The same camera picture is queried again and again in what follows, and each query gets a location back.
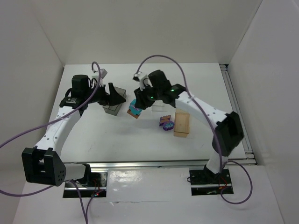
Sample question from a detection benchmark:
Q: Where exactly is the brown lego brick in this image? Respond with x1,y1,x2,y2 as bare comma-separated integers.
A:
127,109,140,119

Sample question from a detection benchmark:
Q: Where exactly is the teal rectangular lego brick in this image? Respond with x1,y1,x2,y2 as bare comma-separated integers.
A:
130,108,142,117

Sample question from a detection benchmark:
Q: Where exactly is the purple butterfly lego piece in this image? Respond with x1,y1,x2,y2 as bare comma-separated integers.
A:
159,115,171,126

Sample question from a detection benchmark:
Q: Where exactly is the aluminium side rail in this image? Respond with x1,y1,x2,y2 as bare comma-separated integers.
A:
219,64,257,165

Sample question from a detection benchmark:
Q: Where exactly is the clear plastic container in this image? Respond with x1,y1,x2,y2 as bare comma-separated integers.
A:
151,100,165,112

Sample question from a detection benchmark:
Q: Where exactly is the aluminium front rail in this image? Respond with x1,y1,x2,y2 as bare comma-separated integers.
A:
77,160,207,168

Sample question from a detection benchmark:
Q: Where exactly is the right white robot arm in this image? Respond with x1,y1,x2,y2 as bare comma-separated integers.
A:
133,70,244,176

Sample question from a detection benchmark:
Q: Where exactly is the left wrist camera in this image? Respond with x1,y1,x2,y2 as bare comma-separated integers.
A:
91,69,107,86

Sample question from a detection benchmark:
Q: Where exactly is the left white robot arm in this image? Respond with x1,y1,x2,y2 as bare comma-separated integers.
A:
21,75,126,186

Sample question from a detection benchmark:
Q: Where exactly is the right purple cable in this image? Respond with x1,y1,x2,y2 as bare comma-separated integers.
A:
137,55,253,205

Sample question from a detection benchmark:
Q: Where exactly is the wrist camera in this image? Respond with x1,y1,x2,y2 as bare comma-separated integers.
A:
133,71,149,91
91,69,107,86

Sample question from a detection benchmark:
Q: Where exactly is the smoky grey plastic container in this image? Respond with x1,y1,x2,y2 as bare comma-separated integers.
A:
102,86,127,116

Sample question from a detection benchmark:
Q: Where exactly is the amber plastic container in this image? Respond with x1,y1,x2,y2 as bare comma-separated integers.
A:
174,109,190,138

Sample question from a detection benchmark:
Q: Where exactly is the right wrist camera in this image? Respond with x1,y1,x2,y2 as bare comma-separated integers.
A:
133,71,149,91

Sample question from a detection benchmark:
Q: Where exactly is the teal round printed lego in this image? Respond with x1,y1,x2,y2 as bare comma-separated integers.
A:
129,99,142,113

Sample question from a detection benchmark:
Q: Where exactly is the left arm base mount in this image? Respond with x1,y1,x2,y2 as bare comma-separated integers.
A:
63,171,108,198

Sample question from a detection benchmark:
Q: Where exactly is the purple flower lego piece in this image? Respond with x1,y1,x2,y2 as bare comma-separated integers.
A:
163,121,174,131

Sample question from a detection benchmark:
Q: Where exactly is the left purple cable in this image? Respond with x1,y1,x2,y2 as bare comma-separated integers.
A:
0,61,103,224

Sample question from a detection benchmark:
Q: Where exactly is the purple cable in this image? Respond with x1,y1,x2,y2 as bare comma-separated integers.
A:
0,61,103,224
137,55,253,205

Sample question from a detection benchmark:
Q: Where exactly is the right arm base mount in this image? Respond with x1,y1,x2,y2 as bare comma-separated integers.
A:
187,169,234,196

